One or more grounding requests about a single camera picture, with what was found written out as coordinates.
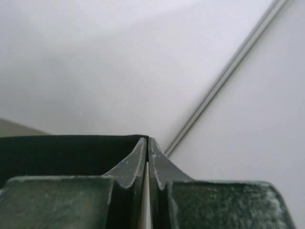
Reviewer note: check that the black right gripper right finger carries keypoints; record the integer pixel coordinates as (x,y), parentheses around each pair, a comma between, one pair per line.
(181,202)

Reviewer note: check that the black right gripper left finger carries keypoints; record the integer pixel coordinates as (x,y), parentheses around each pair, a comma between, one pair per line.
(109,201)

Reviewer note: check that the black t shirt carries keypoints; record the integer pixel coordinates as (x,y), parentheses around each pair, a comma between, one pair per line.
(62,155)

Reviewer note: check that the right aluminium frame post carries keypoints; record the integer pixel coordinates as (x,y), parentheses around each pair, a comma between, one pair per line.
(227,72)

